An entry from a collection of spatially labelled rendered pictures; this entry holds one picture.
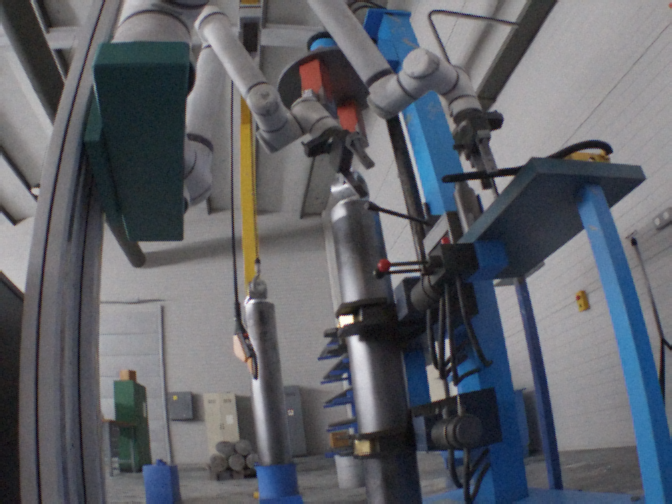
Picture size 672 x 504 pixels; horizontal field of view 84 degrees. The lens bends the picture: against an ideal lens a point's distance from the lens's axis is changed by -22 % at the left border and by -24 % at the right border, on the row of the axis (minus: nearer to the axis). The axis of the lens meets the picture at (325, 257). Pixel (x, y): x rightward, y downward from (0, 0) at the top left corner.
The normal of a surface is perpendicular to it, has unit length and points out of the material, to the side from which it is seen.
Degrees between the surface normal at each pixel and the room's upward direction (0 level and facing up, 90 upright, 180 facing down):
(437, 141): 90
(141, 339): 90
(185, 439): 90
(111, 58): 90
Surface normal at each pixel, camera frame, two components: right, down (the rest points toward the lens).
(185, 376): 0.14, -0.38
